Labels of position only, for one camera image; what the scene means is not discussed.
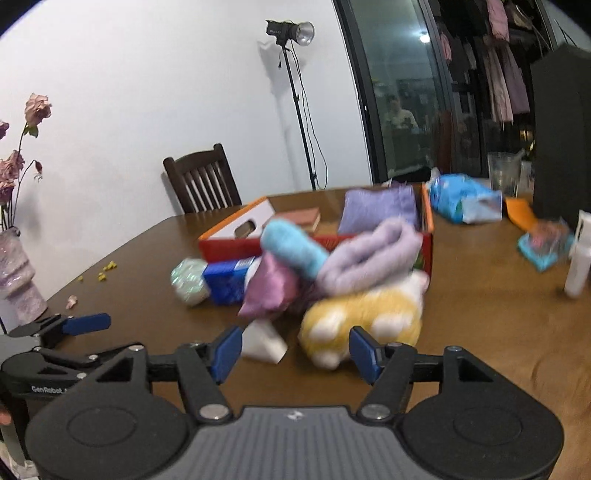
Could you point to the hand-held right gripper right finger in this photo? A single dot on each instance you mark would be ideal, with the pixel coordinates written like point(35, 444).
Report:
point(364, 355)

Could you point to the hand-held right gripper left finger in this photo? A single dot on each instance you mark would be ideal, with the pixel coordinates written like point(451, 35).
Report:
point(226, 353)

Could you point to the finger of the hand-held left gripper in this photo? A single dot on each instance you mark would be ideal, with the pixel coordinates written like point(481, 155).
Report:
point(85, 324)
point(92, 362)

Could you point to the white paper cone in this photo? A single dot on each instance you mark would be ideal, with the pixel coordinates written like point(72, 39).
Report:
point(261, 341)

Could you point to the yellow plush toy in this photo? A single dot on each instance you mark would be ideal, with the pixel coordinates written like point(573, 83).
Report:
point(364, 318)

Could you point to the blue tissue pack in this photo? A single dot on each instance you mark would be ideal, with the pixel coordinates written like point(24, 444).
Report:
point(226, 281)

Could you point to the purple satin pouch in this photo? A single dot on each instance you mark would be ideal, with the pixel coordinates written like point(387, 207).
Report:
point(270, 288)

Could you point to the lavender fuzzy towel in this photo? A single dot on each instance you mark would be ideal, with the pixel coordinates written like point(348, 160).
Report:
point(369, 258)

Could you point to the light blue fuzzy sock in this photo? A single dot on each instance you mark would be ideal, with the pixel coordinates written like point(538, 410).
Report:
point(291, 247)

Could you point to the red cardboard box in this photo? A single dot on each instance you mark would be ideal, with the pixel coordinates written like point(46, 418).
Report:
point(231, 226)

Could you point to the pink petal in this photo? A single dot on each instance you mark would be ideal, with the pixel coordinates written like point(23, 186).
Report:
point(72, 302)

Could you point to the yellow crumbs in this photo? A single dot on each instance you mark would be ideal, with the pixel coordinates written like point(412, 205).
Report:
point(104, 274)

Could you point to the pink glitter vase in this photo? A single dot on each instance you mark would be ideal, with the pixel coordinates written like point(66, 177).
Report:
point(18, 281)

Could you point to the iridescent white pouch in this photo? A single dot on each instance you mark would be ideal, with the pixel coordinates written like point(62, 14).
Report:
point(189, 281)

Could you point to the folded purple towel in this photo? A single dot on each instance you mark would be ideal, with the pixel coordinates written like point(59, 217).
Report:
point(378, 207)

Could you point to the dark wooden chair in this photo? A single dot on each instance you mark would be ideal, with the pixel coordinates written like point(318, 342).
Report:
point(203, 182)

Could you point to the dried pink roses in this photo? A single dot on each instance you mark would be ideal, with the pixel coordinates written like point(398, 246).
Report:
point(14, 166)

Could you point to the large blue tissue package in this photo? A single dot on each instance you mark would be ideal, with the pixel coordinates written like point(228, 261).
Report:
point(461, 198)

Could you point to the light blue snack packet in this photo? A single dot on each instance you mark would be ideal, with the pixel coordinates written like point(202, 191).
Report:
point(542, 244)

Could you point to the orange packet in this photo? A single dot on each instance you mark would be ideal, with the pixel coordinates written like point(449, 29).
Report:
point(519, 210)

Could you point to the clear plastic cup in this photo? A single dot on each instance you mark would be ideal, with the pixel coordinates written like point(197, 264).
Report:
point(504, 173)

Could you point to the white bottle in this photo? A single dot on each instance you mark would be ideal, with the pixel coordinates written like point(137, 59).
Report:
point(579, 258)

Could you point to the studio light on stand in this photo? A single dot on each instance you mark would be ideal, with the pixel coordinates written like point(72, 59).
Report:
point(295, 92)

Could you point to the glass sliding door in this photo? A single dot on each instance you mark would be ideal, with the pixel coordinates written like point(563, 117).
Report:
point(397, 83)

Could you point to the black cabinet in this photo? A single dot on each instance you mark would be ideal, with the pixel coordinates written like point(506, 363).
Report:
point(561, 129)

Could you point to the hanging clothes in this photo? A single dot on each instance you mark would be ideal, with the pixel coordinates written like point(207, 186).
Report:
point(501, 69)

